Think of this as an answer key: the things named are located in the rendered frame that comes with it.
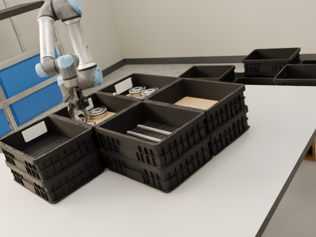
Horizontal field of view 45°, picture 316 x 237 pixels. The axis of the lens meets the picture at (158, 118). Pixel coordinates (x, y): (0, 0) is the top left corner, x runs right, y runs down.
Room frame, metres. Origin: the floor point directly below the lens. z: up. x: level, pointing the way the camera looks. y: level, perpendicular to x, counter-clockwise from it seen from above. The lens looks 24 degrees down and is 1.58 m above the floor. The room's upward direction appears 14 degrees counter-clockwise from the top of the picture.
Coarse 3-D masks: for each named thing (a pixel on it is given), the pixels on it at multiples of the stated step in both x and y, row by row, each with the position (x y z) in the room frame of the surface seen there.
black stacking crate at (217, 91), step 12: (180, 84) 1.88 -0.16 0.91; (192, 84) 1.85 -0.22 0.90; (204, 84) 1.79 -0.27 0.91; (216, 84) 1.72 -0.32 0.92; (156, 96) 1.76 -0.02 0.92; (168, 96) 1.82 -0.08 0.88; (180, 96) 1.87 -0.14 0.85; (192, 96) 1.86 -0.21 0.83; (204, 96) 1.80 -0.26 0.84; (216, 96) 1.73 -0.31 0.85; (240, 96) 1.59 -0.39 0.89; (228, 108) 1.53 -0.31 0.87; (240, 108) 1.58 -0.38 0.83; (204, 120) 1.45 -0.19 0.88; (216, 120) 1.47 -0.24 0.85; (228, 120) 1.50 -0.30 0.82
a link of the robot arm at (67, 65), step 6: (60, 60) 1.81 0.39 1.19; (66, 60) 1.81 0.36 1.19; (72, 60) 1.83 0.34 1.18; (60, 66) 1.81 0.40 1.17; (66, 66) 1.80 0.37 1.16; (72, 66) 1.82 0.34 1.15; (66, 72) 1.80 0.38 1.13; (72, 72) 1.81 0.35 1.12; (66, 78) 1.80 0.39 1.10; (72, 78) 1.81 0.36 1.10
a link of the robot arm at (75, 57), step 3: (69, 54) 1.96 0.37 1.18; (72, 54) 1.96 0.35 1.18; (75, 54) 1.98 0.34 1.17; (72, 57) 1.91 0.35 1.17; (75, 57) 1.93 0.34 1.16; (78, 57) 1.97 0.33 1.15; (75, 60) 1.90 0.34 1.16; (78, 60) 1.94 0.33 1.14; (57, 63) 1.91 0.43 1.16; (78, 63) 1.93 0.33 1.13; (57, 66) 1.91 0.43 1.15; (57, 69) 1.91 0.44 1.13; (60, 72) 1.93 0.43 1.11
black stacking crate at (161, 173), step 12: (204, 144) 1.39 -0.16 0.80; (108, 156) 1.51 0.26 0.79; (120, 156) 1.42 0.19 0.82; (192, 156) 1.34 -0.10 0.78; (204, 156) 1.39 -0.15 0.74; (120, 168) 1.45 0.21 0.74; (132, 168) 1.40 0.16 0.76; (144, 168) 1.31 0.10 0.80; (156, 168) 1.26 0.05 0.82; (168, 168) 1.25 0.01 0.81; (180, 168) 1.30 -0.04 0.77; (192, 168) 1.34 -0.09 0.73; (144, 180) 1.34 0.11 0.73; (156, 180) 1.29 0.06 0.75; (168, 180) 1.25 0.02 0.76; (180, 180) 1.29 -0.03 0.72; (168, 192) 1.24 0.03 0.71
